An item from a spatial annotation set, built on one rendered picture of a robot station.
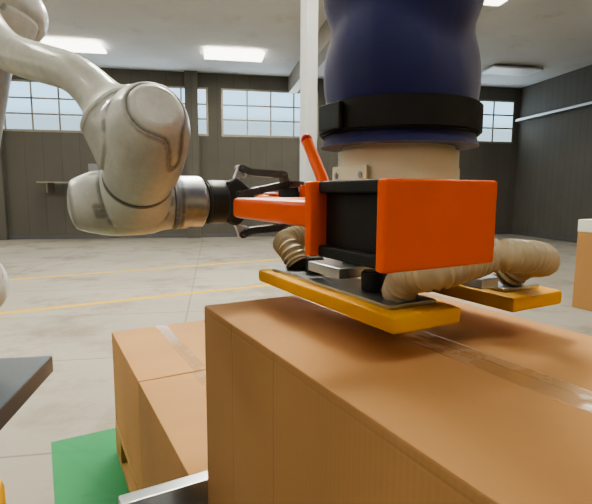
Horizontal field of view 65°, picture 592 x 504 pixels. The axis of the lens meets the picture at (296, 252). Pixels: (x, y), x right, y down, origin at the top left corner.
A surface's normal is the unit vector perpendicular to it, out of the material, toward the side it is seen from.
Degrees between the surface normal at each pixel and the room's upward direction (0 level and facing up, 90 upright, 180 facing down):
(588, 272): 90
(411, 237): 90
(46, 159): 90
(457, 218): 90
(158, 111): 66
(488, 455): 0
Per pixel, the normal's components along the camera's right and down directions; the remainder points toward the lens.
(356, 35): -0.68, -0.04
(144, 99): 0.52, -0.29
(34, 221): 0.18, 0.13
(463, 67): 0.55, -0.07
